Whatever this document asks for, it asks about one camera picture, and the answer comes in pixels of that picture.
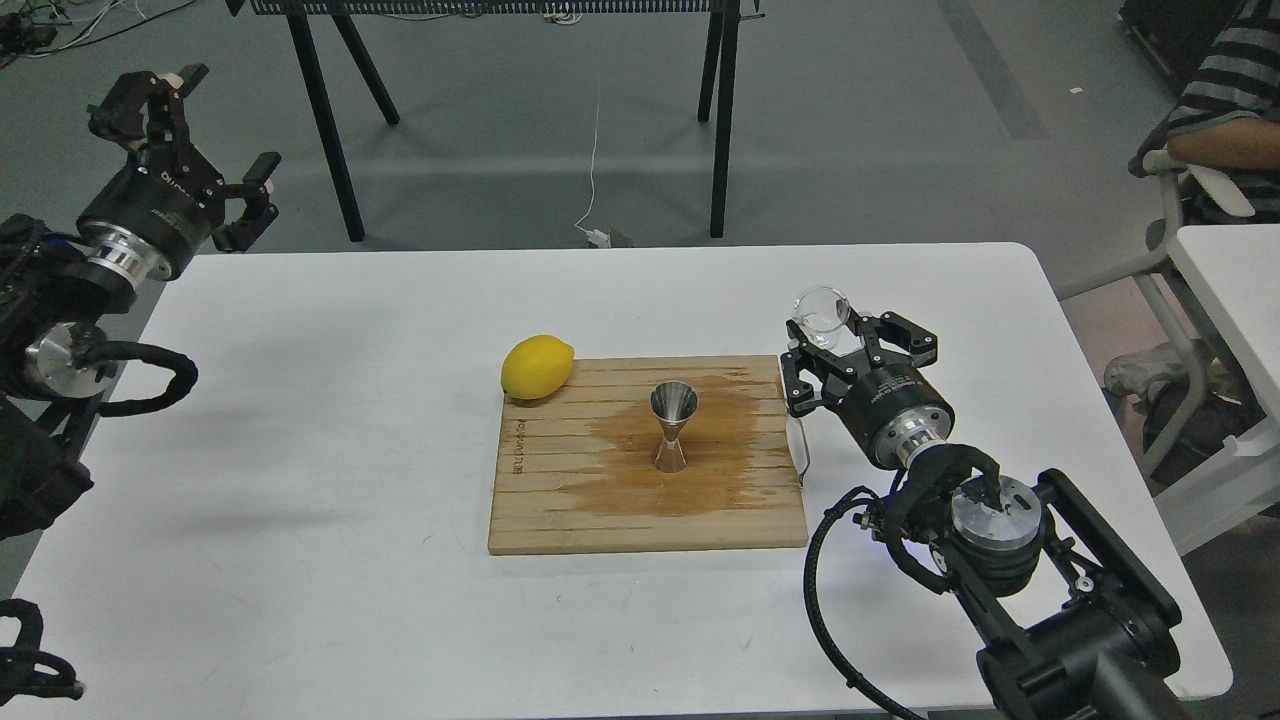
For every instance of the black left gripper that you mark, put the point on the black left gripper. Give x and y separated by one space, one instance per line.
153 215

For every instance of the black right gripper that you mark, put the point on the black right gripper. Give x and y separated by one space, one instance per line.
883 401

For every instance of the clear glass measuring cup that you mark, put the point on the clear glass measuring cup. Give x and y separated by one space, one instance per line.
821 313

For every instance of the steel double jigger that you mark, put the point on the steel double jigger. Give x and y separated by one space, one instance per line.
673 404

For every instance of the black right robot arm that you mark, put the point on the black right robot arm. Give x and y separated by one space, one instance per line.
1074 625

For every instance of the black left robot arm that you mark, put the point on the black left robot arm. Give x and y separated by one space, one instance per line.
59 369

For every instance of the wooden cutting board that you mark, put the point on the wooden cutting board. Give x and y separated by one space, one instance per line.
575 471

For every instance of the yellow lemon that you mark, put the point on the yellow lemon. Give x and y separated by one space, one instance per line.
536 367

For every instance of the white office chair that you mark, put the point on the white office chair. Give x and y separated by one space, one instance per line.
1240 480

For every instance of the white side table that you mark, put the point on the white side table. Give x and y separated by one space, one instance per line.
1233 270

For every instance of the person in striped shirt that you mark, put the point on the person in striped shirt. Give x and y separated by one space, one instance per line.
1227 117

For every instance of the black metal frame table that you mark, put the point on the black metal frame table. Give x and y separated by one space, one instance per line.
474 124

